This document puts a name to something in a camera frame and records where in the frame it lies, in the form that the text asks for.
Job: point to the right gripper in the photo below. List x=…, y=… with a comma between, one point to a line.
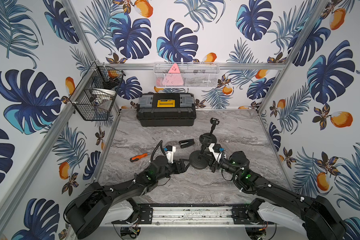
x=213, y=163

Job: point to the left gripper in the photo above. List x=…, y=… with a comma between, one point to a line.
x=178, y=166

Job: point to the black round stand base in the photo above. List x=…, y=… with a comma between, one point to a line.
x=198, y=161

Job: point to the black stand pole with clip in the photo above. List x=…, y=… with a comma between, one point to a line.
x=214, y=123

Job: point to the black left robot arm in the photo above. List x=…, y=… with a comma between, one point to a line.
x=86, y=212

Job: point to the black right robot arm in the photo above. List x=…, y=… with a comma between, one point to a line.
x=319, y=218

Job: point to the black plastic toolbox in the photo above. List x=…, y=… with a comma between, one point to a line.
x=166, y=110

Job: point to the pink triangular object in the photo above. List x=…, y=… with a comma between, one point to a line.
x=170, y=78

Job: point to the orange handled screwdriver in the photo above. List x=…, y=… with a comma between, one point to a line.
x=138, y=157

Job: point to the aluminium front rail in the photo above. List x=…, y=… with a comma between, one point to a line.
x=211, y=216

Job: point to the white mesh wall basket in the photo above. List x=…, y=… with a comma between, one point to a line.
x=195, y=75

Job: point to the black wire basket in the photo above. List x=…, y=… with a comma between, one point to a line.
x=96, y=94

